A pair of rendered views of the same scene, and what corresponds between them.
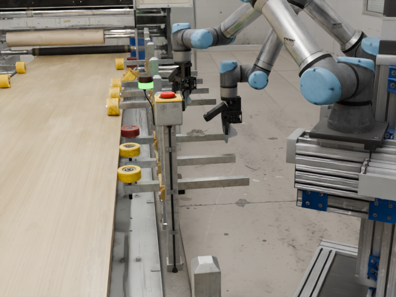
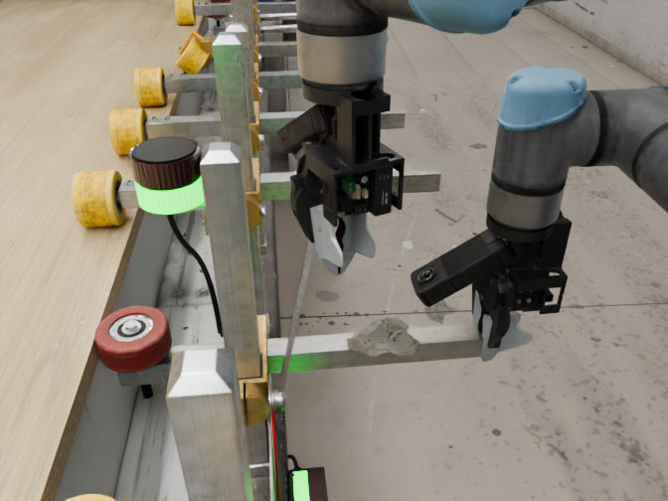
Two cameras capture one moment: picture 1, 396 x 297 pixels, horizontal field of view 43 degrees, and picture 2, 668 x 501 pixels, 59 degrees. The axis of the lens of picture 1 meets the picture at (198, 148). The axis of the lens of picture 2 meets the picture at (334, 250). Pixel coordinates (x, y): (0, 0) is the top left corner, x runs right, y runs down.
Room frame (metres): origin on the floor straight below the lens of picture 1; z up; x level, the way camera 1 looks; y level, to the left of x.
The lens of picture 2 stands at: (1.58, 0.06, 1.35)
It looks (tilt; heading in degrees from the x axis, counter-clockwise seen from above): 34 degrees down; 0
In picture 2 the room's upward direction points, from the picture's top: straight up
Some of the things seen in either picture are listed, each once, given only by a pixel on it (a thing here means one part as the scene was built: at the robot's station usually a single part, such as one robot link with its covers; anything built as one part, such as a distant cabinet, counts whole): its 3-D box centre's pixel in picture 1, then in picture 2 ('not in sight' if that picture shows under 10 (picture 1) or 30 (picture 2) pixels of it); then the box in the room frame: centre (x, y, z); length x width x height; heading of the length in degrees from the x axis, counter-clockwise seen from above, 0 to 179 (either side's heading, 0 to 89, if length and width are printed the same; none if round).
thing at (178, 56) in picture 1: (182, 56); (345, 54); (2.09, 0.05, 1.21); 0.08 x 0.08 x 0.05
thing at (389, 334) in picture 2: (196, 131); (382, 330); (2.11, 0.01, 0.87); 0.09 x 0.07 x 0.02; 97
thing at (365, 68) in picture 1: (353, 77); not in sight; (1.59, -0.50, 1.21); 0.13 x 0.12 x 0.14; 129
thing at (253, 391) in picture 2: (158, 140); (245, 368); (2.08, 0.17, 0.85); 0.14 x 0.06 x 0.05; 7
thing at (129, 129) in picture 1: (130, 139); (139, 361); (2.08, 0.29, 0.85); 0.08 x 0.08 x 0.11
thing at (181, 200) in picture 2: (145, 84); (171, 187); (2.05, 0.21, 1.10); 0.06 x 0.06 x 0.02
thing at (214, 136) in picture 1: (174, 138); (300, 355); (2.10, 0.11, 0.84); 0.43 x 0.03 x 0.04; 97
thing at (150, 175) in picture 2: (145, 78); (166, 161); (2.05, 0.21, 1.13); 0.06 x 0.06 x 0.02
